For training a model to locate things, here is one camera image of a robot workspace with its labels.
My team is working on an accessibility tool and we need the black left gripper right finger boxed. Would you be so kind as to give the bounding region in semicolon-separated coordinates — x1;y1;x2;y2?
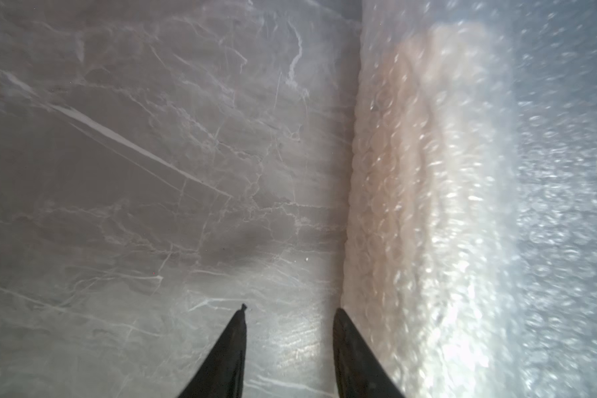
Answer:
333;308;405;398

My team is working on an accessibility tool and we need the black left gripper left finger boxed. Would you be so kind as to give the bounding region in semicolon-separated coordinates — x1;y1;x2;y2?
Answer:
178;304;247;398

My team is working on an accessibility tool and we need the clear bubble wrap sheet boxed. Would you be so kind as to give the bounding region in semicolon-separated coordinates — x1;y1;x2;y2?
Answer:
342;1;597;397

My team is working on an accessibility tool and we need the white fluted vase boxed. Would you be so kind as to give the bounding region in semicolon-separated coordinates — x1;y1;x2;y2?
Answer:
342;22;516;397

